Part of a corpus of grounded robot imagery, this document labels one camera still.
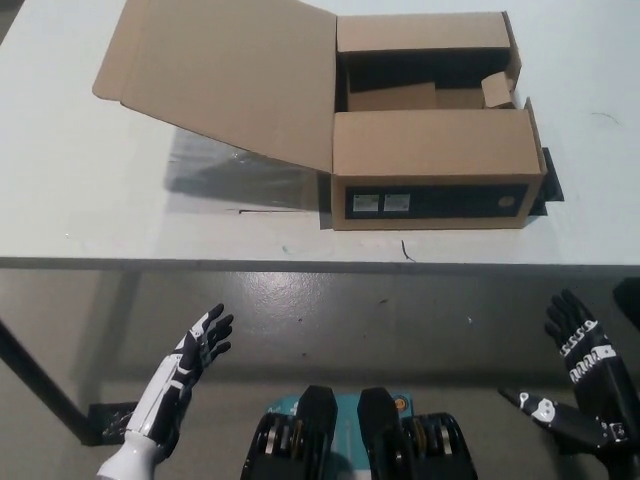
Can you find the long grey tape strip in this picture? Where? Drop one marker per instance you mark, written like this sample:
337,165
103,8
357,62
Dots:
325,200

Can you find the flat cardboard insert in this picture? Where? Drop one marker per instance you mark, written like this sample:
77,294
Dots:
395,99

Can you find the black rounded object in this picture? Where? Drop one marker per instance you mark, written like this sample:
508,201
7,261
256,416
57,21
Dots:
629,297

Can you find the small folded cardboard insert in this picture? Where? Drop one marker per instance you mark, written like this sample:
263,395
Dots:
497,91

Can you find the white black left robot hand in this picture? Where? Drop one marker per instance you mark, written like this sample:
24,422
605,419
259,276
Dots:
170,385

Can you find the black floor tape patch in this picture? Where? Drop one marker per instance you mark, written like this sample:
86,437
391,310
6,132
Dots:
112,420

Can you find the clear plastic sheet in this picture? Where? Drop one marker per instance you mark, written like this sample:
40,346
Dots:
235,175

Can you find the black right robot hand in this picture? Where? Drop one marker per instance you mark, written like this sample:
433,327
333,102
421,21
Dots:
600,390

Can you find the brown cardboard storage box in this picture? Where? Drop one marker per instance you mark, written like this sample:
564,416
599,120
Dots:
430,145

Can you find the black metal table leg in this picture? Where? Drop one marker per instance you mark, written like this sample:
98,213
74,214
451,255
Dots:
45,382

